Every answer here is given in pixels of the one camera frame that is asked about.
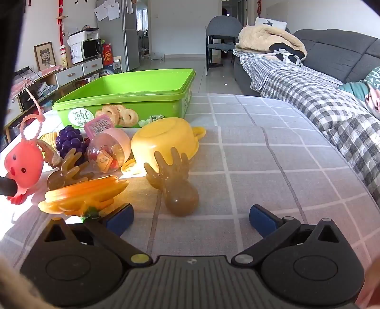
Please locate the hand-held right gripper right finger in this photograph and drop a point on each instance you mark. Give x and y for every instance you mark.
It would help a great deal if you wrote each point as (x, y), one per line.
(262, 221)

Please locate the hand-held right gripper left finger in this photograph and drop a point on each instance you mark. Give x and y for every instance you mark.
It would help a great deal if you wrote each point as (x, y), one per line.
(120, 220)

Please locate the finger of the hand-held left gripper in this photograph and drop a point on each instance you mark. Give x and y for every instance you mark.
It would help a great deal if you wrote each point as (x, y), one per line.
(7, 186)

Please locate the pink rubber animal toy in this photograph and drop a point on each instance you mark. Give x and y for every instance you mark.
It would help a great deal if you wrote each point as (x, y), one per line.
(23, 162)

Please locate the orange plastic lid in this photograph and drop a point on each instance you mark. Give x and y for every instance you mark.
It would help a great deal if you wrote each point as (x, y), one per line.
(83, 193)

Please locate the brown rubber hand toy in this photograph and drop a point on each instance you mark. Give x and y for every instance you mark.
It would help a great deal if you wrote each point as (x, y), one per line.
(178, 196)
(63, 175)

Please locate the yellow toy corn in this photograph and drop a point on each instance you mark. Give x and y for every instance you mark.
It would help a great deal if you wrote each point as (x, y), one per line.
(49, 138)

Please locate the pink clear capsule ball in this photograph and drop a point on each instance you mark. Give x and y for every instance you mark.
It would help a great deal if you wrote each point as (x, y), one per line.
(104, 151)

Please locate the purple toy grapes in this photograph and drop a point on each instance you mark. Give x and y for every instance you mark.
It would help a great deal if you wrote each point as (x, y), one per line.
(69, 141)

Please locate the yellow toy bowl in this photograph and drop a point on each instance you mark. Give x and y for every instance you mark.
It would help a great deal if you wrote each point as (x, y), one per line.
(166, 139)

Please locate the pink printed card box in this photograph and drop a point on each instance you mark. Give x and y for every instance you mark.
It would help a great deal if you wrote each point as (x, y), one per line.
(98, 127)

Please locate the green plastic cookie box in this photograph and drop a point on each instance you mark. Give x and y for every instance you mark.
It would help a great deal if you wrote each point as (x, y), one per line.
(124, 86)

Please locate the grey checked tablecloth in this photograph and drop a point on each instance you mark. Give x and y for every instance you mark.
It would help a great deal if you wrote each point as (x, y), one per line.
(267, 178)

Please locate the beige fuzzy sleeve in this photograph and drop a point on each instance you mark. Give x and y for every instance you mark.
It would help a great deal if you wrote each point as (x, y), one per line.
(12, 285)

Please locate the pink lace cloth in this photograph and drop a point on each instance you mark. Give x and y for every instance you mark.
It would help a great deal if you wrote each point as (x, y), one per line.
(23, 86)

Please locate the framed cartoon picture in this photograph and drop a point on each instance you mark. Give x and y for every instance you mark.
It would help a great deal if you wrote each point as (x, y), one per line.
(44, 56)

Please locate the white canister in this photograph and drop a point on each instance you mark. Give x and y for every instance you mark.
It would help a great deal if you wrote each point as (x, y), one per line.
(63, 56)

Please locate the white wooden tv cabinet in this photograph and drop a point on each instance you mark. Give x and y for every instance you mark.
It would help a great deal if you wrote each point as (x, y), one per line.
(86, 67)

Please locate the white microwave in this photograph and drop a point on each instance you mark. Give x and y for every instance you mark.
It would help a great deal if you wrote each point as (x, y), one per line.
(90, 49)

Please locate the teal patterned pillow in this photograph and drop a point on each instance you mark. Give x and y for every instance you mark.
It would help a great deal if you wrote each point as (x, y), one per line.
(356, 89)

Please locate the red gift box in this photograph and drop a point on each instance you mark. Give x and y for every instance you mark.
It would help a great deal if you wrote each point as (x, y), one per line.
(107, 56)

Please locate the red hanging ornament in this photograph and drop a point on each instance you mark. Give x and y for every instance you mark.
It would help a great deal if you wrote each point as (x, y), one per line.
(61, 26)

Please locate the white printer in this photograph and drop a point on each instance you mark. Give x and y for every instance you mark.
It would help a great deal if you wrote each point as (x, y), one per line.
(86, 35)

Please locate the black and white garment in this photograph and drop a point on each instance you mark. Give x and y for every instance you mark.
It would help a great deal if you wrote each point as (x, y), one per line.
(282, 49)

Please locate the beige blanket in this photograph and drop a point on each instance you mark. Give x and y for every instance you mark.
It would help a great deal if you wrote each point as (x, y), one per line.
(267, 37)

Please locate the silver fridge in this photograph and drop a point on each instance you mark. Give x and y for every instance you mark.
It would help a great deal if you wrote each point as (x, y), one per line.
(130, 35)

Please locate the grey sofa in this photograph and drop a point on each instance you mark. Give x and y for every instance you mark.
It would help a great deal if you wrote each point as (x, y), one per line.
(335, 50)

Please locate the white printed pillow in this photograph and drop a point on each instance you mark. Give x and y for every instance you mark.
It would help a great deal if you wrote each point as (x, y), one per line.
(276, 23)

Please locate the grey chair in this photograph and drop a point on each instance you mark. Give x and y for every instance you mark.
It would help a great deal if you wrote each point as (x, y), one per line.
(222, 25)

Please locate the white paper sheets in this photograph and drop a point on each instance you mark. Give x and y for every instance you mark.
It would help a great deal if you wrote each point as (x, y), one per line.
(112, 10)

